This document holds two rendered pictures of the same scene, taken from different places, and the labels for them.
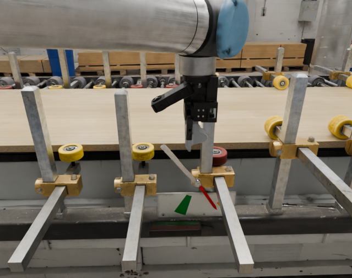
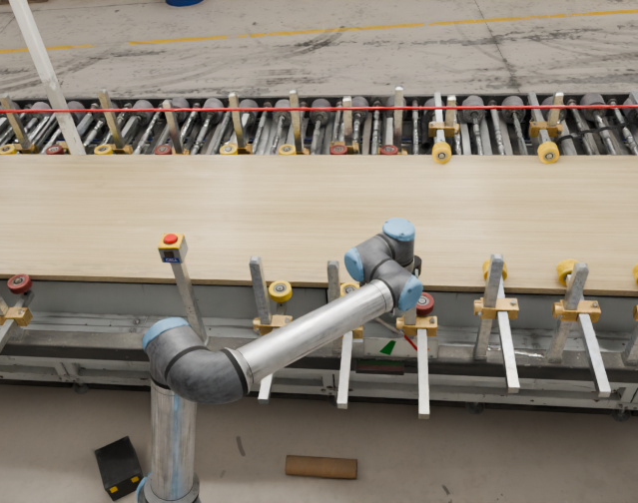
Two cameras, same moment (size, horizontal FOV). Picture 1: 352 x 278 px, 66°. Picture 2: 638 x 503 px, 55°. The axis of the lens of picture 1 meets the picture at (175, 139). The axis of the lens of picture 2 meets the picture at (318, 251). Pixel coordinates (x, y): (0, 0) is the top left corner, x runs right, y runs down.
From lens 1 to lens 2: 1.30 m
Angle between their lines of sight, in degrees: 20
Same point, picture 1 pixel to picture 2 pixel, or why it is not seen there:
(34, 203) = (237, 323)
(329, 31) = not seen: outside the picture
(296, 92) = (492, 271)
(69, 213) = not seen: hidden behind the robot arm
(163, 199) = (369, 342)
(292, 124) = (491, 293)
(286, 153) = (486, 314)
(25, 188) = (227, 308)
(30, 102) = (255, 270)
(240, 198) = (455, 330)
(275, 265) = (501, 391)
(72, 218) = not seen: hidden behind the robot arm
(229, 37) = (406, 305)
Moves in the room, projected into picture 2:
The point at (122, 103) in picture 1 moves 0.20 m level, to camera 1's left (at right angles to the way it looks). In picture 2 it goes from (333, 273) to (272, 270)
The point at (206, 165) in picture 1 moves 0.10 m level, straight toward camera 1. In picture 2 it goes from (409, 318) to (404, 341)
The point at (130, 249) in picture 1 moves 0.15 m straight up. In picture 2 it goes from (341, 394) to (339, 365)
